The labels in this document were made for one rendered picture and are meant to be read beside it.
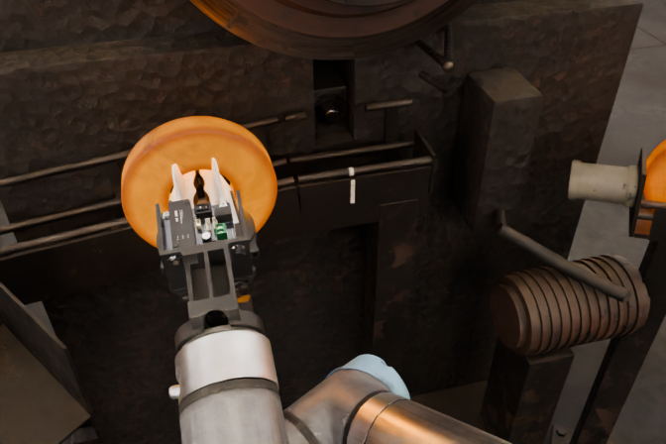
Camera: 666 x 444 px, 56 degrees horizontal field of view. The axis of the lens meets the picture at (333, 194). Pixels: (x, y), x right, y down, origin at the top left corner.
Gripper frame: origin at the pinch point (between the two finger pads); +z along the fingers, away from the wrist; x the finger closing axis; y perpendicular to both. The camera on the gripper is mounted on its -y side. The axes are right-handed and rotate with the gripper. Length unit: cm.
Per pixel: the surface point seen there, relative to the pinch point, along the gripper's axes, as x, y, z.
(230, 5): -6.3, 7.3, 17.0
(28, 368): 23.3, -22.1, -6.4
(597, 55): -62, -12, 22
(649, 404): -86, -86, -13
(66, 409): 18.4, -20.3, -13.1
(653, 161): -60, -14, 1
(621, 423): -77, -85, -16
